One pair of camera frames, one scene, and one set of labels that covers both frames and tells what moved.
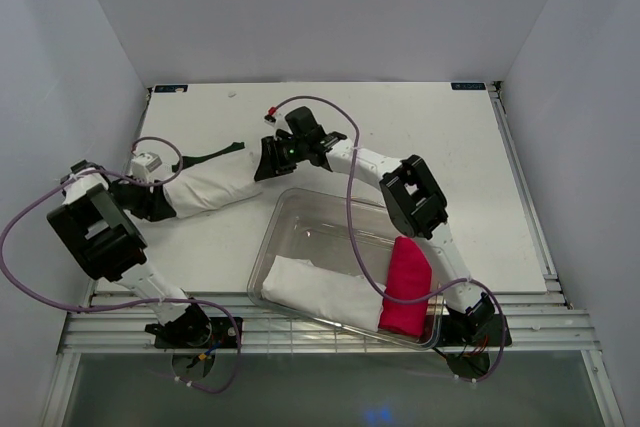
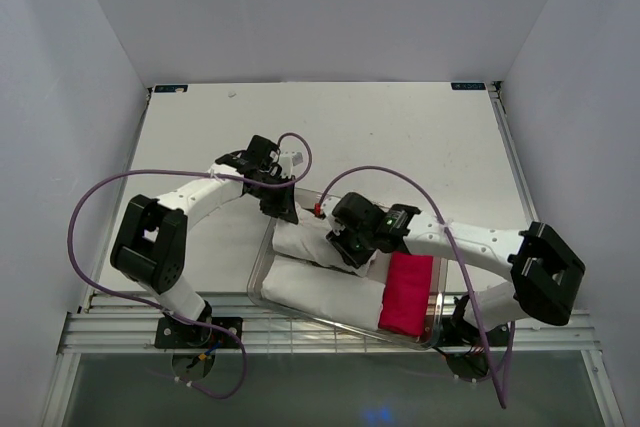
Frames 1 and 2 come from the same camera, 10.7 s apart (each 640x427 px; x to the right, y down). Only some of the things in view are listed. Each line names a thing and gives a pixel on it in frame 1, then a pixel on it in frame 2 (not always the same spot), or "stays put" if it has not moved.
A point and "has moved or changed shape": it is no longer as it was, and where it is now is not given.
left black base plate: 223,336 stays put
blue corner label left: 171,88 stays put
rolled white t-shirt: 344,298 stays put
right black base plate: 474,330 stays put
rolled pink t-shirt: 409,276 stays put
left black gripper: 154,206 to 284,207
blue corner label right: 468,86 stays put
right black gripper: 272,162 to 338,239
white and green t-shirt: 213,180 has moved or changed shape
